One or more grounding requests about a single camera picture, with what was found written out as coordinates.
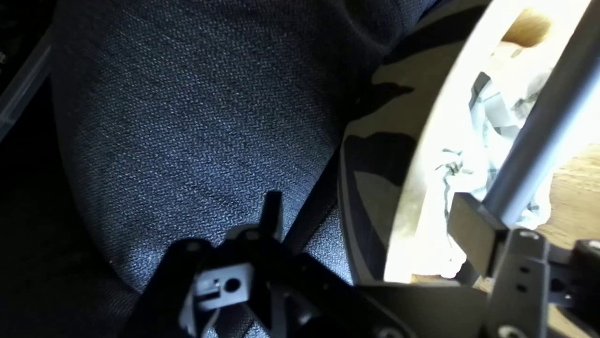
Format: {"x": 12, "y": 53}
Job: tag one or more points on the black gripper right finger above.
{"x": 532, "y": 287}

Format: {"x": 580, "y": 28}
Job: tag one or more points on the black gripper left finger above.
{"x": 282, "y": 293}

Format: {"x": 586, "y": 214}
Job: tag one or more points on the zebra patterned brown bowl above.
{"x": 376, "y": 188}

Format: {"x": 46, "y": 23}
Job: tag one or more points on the grey round rod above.
{"x": 550, "y": 131}

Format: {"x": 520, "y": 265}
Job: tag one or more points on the dark grey fabric sofa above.
{"x": 188, "y": 124}

